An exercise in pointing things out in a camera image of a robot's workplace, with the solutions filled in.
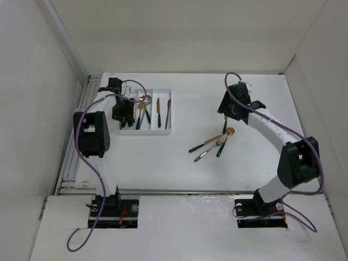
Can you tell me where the silver fork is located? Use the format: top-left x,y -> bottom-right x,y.
194,135 -> 227,162

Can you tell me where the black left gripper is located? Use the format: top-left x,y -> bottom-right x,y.
113,97 -> 133,122

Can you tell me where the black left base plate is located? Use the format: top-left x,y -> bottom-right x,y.
95,194 -> 139,229

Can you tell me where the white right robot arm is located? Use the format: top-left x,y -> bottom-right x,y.
217,82 -> 323,217

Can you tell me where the white cutlery tray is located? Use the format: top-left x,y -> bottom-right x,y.
116,89 -> 172,136

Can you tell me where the copper knife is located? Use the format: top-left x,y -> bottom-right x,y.
165,99 -> 171,129

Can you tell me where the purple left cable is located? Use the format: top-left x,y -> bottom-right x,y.
66,79 -> 147,252

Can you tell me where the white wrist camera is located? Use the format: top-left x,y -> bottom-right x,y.
123,85 -> 132,95
239,80 -> 252,87

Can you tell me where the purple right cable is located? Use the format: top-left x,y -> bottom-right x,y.
224,72 -> 324,233

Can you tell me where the aluminium rail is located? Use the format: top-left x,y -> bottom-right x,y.
53,75 -> 102,196

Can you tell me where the purple cable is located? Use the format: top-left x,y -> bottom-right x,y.
224,72 -> 324,233
66,79 -> 147,252

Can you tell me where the silver spoon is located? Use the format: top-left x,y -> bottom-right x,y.
138,95 -> 152,120

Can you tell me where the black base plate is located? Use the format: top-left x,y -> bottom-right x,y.
233,198 -> 288,228
95,194 -> 139,229

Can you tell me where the gold knife green handle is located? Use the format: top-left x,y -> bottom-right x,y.
156,97 -> 161,128
189,134 -> 222,153
222,116 -> 228,134

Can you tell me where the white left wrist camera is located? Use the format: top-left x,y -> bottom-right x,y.
123,85 -> 132,95

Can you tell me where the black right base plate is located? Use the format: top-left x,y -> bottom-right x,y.
233,198 -> 288,228

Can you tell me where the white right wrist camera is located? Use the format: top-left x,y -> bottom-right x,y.
239,80 -> 252,87

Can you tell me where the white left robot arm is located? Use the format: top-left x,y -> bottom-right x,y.
73,78 -> 135,216

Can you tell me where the gold spoon green handle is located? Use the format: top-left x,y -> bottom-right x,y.
135,102 -> 146,130
216,127 -> 235,157
138,95 -> 152,123

